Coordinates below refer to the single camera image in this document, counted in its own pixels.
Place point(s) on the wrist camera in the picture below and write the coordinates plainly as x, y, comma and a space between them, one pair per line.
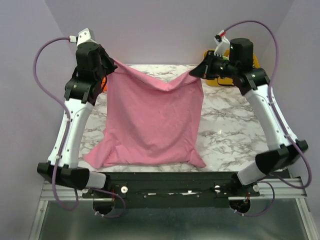
222, 43
84, 36

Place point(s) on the black base frame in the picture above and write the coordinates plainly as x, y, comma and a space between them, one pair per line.
178, 189

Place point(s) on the aluminium rail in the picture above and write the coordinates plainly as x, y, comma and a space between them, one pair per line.
281, 190

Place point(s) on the pink t-shirt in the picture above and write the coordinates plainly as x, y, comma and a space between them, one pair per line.
149, 121

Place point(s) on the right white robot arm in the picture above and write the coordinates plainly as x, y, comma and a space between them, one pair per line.
283, 145

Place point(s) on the orange razor box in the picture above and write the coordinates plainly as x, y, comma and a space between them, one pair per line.
104, 85

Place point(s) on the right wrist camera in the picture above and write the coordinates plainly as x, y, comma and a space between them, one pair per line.
222, 43

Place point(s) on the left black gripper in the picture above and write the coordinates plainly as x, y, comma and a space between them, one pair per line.
111, 66

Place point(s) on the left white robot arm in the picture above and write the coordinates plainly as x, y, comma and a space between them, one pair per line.
81, 93

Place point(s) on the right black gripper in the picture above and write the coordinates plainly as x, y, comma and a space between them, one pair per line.
210, 66

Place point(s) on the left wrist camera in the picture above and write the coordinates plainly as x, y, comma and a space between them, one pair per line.
84, 36

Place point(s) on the yellow plastic bin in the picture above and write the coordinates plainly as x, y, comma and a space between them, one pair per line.
226, 82

